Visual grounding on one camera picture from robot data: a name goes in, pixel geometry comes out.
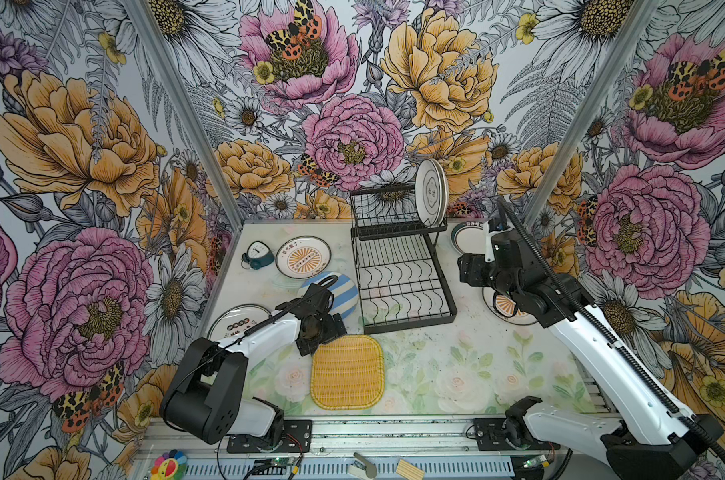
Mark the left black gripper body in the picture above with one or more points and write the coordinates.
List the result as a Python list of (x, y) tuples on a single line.
[(324, 331)]

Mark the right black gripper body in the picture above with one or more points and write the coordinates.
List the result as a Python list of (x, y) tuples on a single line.
[(484, 273)]

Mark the yellow woven square plate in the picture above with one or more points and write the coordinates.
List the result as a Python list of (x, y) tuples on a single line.
[(348, 374)]

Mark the white floral plate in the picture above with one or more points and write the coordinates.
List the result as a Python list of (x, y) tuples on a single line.
[(444, 193)]

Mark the black wire dish rack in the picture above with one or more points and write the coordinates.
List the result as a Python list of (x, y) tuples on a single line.
[(401, 283)]

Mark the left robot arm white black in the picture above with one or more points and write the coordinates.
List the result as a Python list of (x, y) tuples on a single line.
[(206, 395)]

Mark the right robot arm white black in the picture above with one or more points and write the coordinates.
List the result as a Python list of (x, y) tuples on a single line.
[(654, 435)]

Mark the blue white striped plate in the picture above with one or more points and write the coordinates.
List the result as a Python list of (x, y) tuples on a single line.
[(344, 290)]

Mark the orange sunburst plate right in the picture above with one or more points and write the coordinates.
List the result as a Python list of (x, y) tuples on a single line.
[(505, 309)]

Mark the orange sunburst plate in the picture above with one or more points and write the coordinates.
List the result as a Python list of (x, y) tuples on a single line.
[(505, 309), (303, 257)]

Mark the small green rimmed plate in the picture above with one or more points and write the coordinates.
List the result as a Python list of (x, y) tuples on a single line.
[(469, 237)]

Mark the orange sunburst plate left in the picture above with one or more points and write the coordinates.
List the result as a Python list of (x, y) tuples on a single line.
[(303, 257)]

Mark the white plate red characters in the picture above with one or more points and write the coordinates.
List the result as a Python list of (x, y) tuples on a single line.
[(236, 321)]

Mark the small teal cup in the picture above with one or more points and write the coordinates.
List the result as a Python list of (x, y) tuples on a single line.
[(258, 255)]

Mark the grey clip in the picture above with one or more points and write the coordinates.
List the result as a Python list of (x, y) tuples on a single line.
[(362, 468)]

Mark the colourful round sticker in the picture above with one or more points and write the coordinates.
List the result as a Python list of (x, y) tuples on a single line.
[(171, 465)]

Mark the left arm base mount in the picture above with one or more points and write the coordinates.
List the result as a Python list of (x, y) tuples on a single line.
[(294, 438)]

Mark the aluminium front rail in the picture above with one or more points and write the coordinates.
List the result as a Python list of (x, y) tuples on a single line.
[(342, 435)]

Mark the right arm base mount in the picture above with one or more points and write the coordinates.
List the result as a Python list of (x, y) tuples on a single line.
[(503, 434)]

